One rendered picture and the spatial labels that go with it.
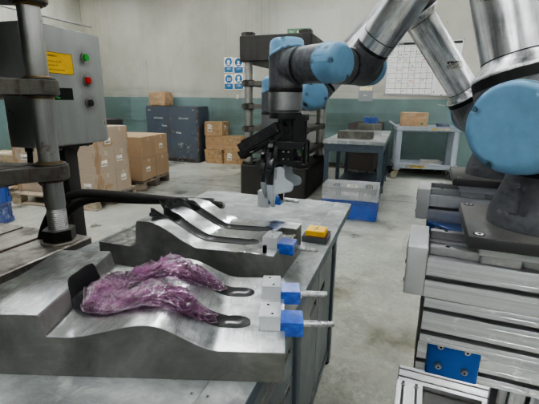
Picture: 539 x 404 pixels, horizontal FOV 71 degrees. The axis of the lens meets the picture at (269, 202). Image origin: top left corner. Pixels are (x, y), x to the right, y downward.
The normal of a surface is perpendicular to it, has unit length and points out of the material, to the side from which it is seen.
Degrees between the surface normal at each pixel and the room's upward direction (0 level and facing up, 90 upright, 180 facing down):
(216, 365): 90
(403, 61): 90
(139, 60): 90
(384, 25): 104
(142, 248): 90
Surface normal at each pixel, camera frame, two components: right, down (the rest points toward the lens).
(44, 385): 0.01, -0.97
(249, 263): -0.33, 0.24
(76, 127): 0.95, 0.09
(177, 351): -0.04, 0.25
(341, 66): 0.66, 0.20
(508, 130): -0.73, 0.29
